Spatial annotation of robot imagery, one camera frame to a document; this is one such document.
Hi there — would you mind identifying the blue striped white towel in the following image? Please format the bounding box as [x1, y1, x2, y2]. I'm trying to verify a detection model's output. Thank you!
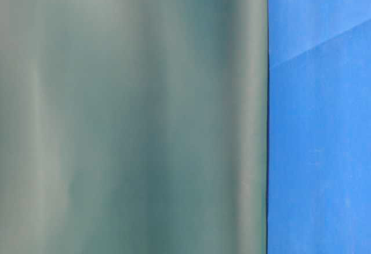
[1, 0, 267, 253]

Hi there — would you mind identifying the blue table cloth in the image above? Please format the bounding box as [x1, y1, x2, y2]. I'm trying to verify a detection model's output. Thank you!
[267, 0, 370, 253]

